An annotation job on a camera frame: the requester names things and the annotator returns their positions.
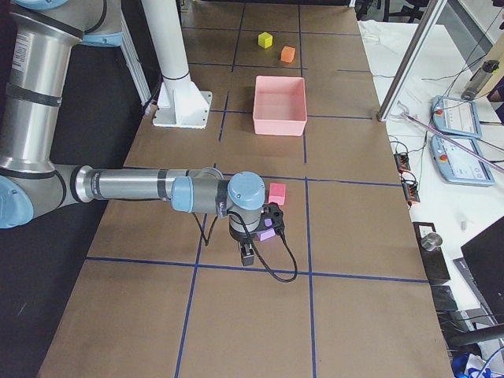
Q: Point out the lower teach pendant tablet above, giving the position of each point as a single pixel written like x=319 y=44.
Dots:
x=457 y=166

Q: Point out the black box on table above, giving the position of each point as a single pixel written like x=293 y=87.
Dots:
x=434 y=263

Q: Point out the pink plastic bin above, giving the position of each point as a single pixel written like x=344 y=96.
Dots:
x=279 y=105

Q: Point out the yellow foam block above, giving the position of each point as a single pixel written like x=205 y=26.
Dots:
x=265 y=40

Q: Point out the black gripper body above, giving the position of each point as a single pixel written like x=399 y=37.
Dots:
x=239 y=239

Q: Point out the aluminium frame post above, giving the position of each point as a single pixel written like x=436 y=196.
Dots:
x=420 y=36

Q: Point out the upper orange black connector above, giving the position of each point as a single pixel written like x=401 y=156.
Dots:
x=402 y=162

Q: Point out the grey water bottle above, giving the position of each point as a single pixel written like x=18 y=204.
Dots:
x=479 y=79

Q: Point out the black monitor corner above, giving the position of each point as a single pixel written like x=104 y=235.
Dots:
x=484 y=257

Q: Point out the orange black connector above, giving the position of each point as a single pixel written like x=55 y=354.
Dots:
x=410 y=191
x=402 y=162

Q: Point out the white mounting pillar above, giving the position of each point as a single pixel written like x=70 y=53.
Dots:
x=180 y=103

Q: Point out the metal cylinder knob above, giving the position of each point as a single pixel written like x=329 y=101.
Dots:
x=431 y=242

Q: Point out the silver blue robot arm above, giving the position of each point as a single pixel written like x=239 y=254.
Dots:
x=31 y=185

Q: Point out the upper teach pendant tablet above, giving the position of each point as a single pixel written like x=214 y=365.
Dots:
x=456 y=116

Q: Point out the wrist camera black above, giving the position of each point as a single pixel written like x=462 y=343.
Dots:
x=272 y=218

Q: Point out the orange foam block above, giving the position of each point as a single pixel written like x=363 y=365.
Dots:
x=287 y=54

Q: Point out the reacher grabber stick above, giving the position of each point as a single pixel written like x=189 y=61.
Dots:
x=430 y=128

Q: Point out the purple foam block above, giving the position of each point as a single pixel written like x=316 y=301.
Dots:
x=268 y=233

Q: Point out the pink foam block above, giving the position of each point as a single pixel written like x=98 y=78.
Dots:
x=277 y=193

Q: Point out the lower orange black connector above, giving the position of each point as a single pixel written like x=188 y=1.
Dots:
x=410 y=191

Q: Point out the teach pendant tablet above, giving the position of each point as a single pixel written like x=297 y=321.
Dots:
x=457 y=166
x=456 y=116

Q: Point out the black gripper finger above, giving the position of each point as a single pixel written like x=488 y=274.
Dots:
x=247 y=254

